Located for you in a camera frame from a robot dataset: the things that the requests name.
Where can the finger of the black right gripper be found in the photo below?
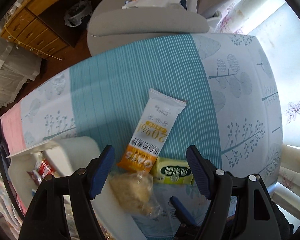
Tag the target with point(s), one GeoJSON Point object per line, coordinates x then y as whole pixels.
{"type": "Point", "coordinates": [181, 213]}

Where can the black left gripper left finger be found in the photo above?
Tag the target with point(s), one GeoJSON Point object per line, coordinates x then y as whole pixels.
{"type": "Point", "coordinates": [46, 217]}

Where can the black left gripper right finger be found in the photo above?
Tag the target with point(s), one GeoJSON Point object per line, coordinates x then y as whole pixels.
{"type": "Point", "coordinates": [240, 208]}

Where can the green snack packet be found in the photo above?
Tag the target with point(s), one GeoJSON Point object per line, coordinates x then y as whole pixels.
{"type": "Point", "coordinates": [172, 171]}

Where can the clear-wrapped rice cracker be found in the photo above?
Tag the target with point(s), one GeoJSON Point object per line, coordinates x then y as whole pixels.
{"type": "Point", "coordinates": [134, 193]}

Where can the white plastic storage bin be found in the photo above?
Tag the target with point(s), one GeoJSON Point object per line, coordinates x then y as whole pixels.
{"type": "Point", "coordinates": [46, 175]}

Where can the orange white protein bar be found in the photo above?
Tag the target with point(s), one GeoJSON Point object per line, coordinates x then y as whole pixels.
{"type": "Point", "coordinates": [151, 133]}

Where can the teal floral tablecloth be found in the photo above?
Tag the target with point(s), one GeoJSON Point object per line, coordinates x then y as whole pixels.
{"type": "Point", "coordinates": [222, 78]}

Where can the wooden desk with drawers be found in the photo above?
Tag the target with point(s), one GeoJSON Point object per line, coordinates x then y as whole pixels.
{"type": "Point", "coordinates": [39, 26]}

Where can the grey office chair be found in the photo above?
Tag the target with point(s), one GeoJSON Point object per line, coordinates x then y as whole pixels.
{"type": "Point", "coordinates": [111, 26]}

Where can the black trash bin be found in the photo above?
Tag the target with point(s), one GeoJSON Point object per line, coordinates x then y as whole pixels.
{"type": "Point", "coordinates": [77, 13]}

